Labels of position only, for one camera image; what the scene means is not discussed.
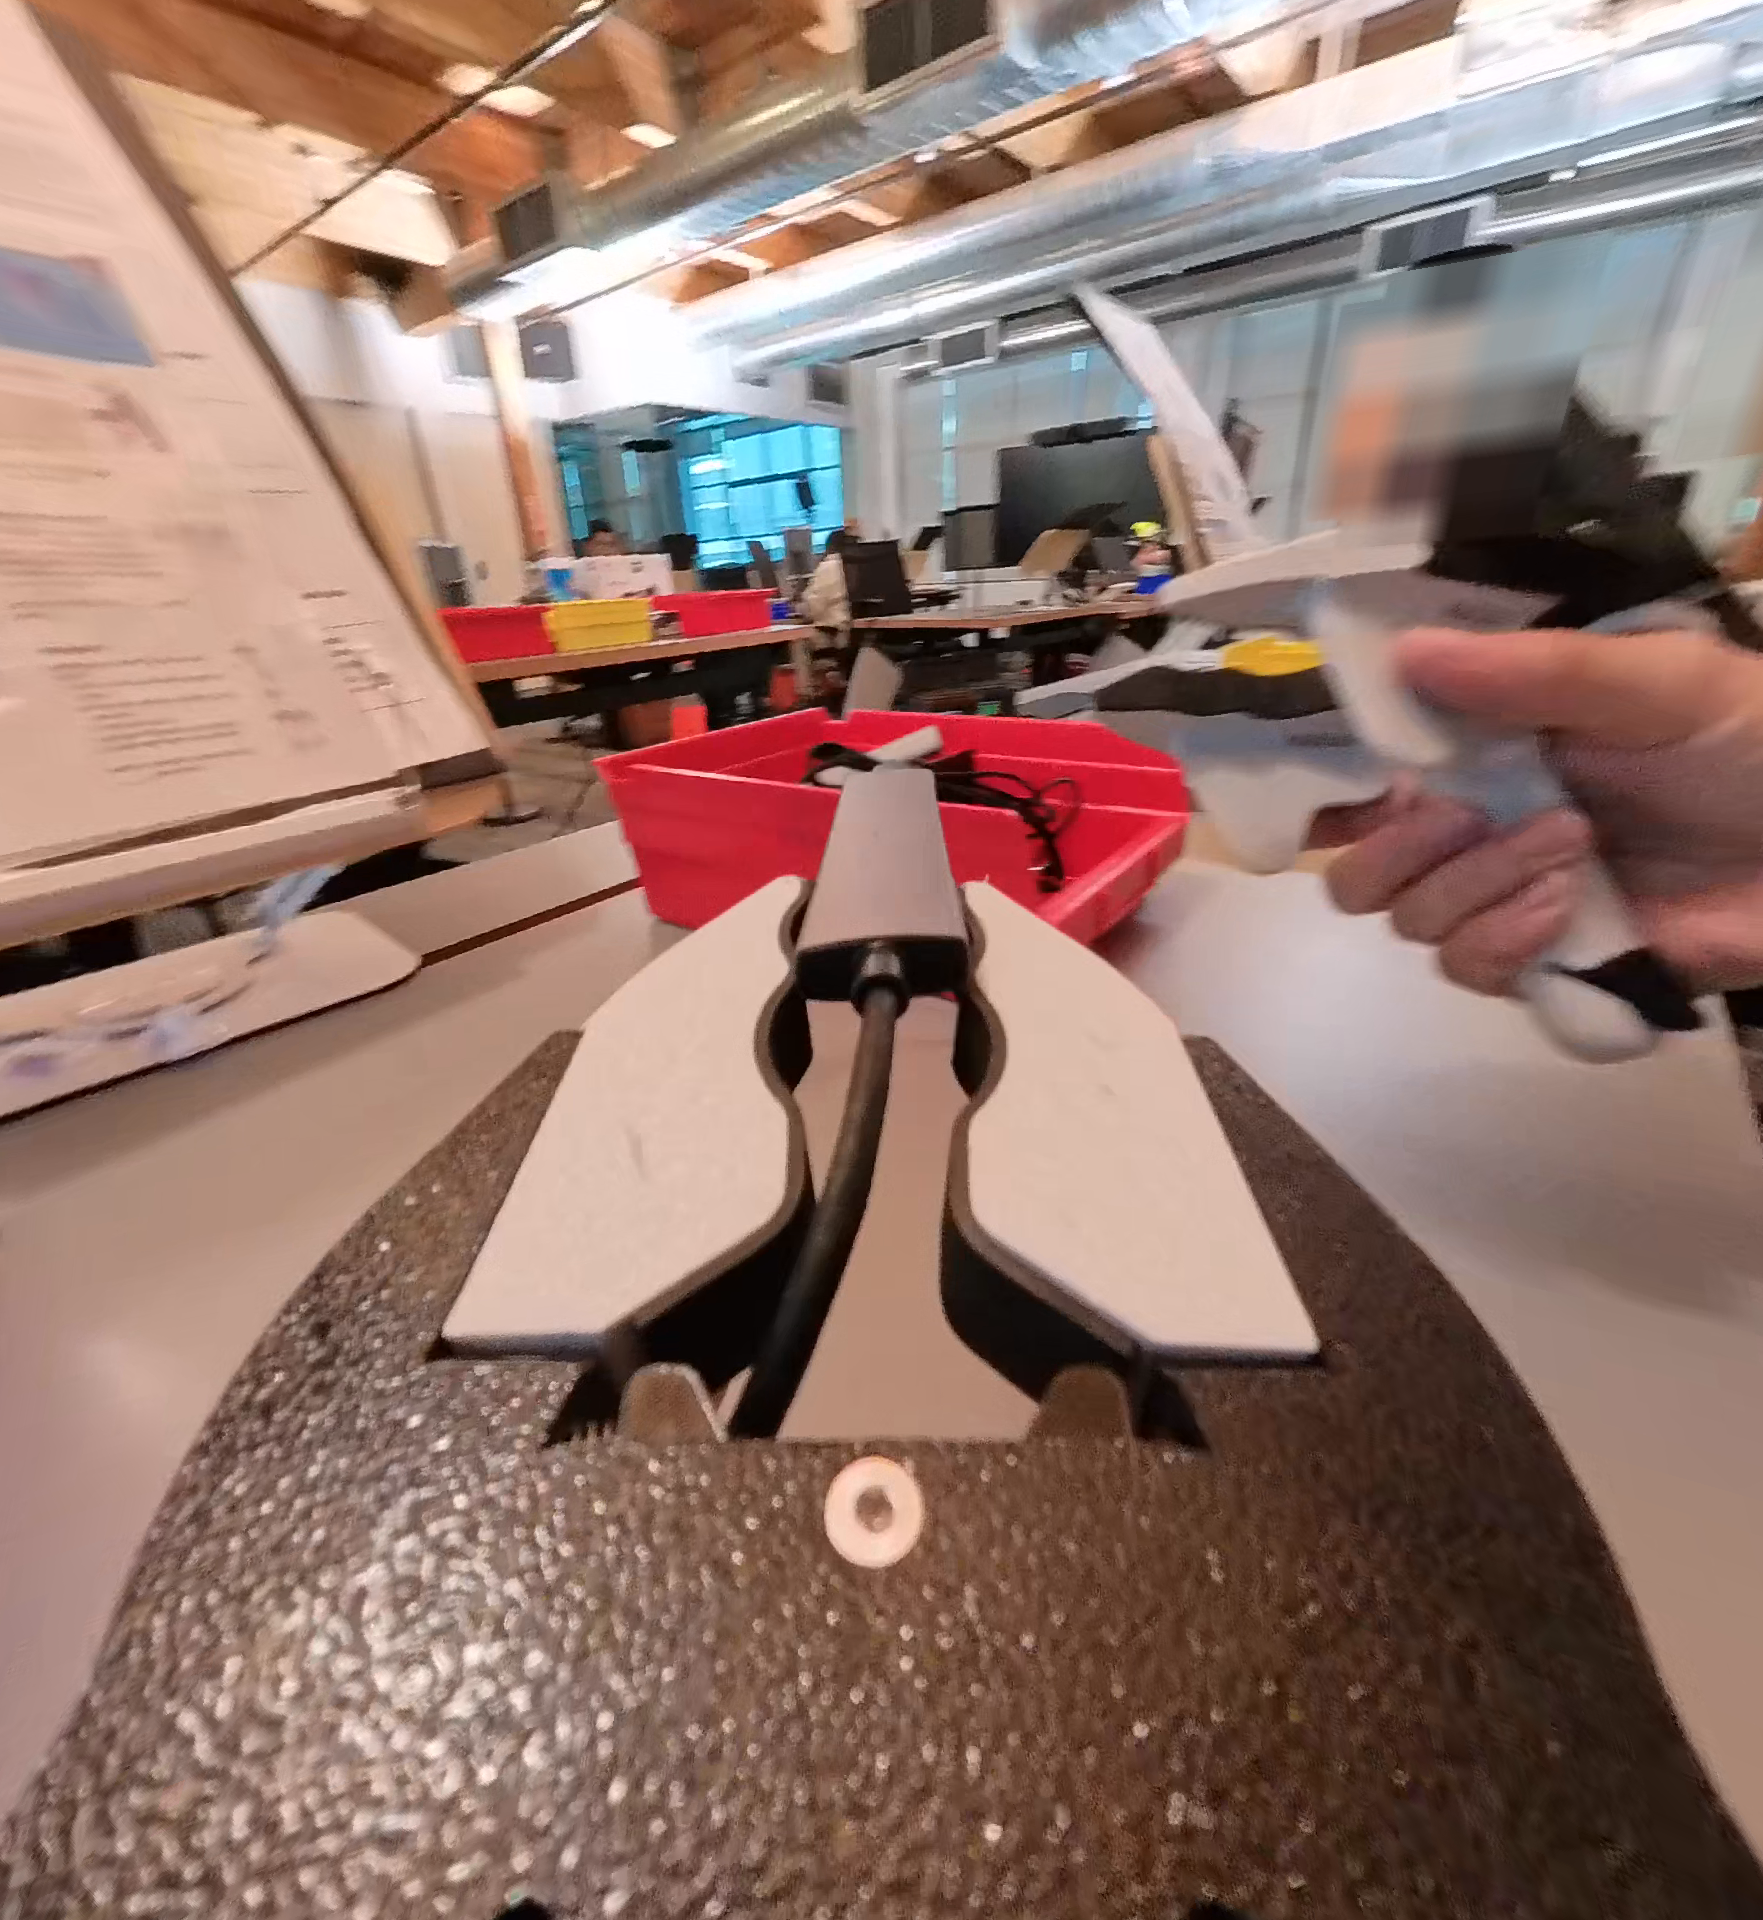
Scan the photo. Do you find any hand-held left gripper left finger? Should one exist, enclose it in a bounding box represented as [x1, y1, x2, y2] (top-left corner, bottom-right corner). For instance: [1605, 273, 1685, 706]
[442, 875, 814, 1362]

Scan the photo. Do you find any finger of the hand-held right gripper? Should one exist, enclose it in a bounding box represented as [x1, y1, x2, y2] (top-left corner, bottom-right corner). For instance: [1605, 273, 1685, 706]
[1150, 527, 1437, 624]
[1021, 642, 1342, 726]

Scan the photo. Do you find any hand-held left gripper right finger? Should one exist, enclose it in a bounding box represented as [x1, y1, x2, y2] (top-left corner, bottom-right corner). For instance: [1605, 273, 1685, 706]
[948, 879, 1324, 1366]

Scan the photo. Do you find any tangle of black cables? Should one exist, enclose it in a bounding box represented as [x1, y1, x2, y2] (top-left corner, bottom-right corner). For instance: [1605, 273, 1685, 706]
[803, 739, 1087, 888]

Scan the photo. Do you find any grey USB hub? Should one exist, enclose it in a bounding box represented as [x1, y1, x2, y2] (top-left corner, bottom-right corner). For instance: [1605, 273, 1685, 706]
[730, 726, 967, 1439]

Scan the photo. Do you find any red divided bin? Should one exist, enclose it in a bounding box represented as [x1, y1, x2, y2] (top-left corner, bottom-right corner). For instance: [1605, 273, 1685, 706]
[592, 706, 1195, 952]

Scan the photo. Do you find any grey desk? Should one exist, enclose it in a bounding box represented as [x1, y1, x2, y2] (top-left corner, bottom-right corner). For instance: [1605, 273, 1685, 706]
[0, 821, 1763, 1920]

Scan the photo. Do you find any person's right hand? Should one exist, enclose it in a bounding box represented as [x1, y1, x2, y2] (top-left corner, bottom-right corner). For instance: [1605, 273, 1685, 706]
[1324, 628, 1763, 996]

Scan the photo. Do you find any black monitor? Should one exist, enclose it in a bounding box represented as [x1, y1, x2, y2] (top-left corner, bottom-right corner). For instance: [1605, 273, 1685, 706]
[996, 433, 1164, 567]

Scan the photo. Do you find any large silver air duct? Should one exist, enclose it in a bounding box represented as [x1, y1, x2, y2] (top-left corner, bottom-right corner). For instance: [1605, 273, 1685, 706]
[445, 0, 1763, 376]

